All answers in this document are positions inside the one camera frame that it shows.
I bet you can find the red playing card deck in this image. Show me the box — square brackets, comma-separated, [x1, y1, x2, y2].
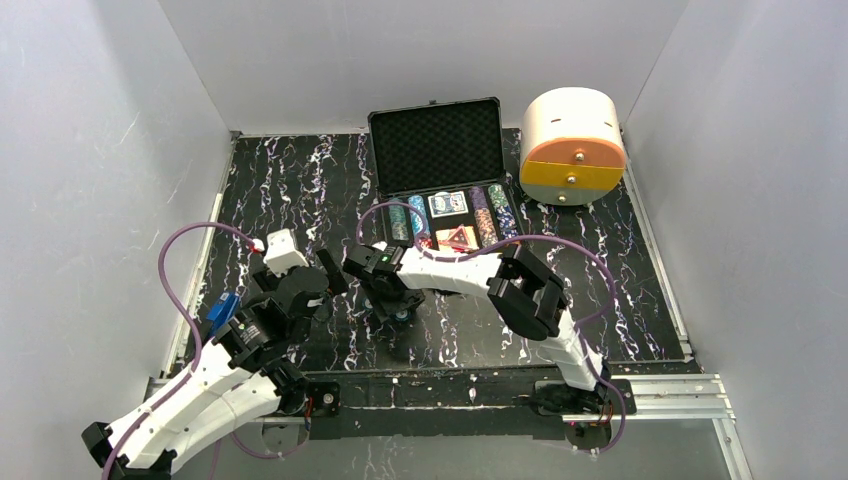
[435, 225, 480, 254]

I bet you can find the red triangular plaque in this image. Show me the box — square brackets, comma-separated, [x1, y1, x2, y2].
[442, 225, 477, 253]

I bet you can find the blue playing card deck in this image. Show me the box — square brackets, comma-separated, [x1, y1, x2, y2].
[427, 191, 469, 218]

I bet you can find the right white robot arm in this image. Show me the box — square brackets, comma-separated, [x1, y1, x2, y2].
[342, 244, 611, 414]

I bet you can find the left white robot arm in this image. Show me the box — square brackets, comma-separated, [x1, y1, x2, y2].
[81, 249, 348, 479]

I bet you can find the blue stapler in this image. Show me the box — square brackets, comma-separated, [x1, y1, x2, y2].
[206, 291, 241, 338]

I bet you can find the cyan red chip stack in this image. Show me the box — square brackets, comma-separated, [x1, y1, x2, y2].
[408, 195, 433, 249]

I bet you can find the black poker chip case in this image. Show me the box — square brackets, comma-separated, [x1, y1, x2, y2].
[368, 97, 525, 247]

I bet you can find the purple orange chip stack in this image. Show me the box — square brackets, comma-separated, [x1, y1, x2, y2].
[469, 187, 499, 247]

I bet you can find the green blue white chip stack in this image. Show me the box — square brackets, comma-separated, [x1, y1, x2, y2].
[488, 184, 520, 238]

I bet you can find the white round drawer cabinet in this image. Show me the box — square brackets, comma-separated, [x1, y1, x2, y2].
[518, 87, 627, 206]

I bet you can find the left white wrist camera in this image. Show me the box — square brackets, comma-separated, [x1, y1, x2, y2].
[263, 228, 309, 278]

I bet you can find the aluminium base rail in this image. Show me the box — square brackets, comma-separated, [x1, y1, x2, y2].
[135, 360, 737, 458]

